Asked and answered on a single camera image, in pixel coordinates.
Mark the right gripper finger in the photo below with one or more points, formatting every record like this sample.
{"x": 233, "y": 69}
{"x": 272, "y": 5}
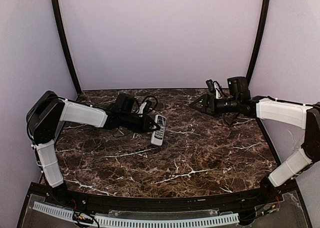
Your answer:
{"x": 200, "y": 101}
{"x": 202, "y": 109}

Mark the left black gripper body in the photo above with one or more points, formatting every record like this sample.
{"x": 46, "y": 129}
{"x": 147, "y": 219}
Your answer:
{"x": 145, "y": 124}

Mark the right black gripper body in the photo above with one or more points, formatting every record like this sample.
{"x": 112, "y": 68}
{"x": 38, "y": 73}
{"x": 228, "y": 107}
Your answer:
{"x": 210, "y": 104}

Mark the white remote control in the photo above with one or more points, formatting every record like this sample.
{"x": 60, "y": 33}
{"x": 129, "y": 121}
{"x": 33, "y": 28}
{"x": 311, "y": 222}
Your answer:
{"x": 157, "y": 137}

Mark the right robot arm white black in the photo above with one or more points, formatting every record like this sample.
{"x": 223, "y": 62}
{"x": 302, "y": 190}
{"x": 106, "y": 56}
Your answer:
{"x": 239, "y": 100}

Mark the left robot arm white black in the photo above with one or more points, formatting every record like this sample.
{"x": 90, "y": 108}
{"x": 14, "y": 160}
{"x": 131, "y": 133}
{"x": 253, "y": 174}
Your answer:
{"x": 43, "y": 119}

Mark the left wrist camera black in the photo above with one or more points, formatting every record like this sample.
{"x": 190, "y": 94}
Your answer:
{"x": 145, "y": 107}

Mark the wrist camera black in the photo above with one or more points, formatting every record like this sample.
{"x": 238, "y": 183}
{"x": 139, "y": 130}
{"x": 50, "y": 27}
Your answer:
{"x": 211, "y": 86}
{"x": 145, "y": 107}

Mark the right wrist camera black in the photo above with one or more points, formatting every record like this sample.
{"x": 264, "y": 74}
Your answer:
{"x": 211, "y": 86}

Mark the right black frame post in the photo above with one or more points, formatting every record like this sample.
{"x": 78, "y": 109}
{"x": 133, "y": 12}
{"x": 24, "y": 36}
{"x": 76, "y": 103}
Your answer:
{"x": 258, "y": 40}

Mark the black frame post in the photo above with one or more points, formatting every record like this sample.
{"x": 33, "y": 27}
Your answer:
{"x": 258, "y": 40}
{"x": 65, "y": 46}

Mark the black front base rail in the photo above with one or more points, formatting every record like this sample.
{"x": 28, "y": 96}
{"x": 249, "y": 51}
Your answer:
{"x": 286, "y": 209}

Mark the white slotted cable duct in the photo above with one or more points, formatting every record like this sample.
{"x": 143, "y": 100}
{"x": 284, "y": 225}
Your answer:
{"x": 117, "y": 218}

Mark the left black frame post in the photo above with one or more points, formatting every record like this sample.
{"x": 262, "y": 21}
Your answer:
{"x": 65, "y": 46}

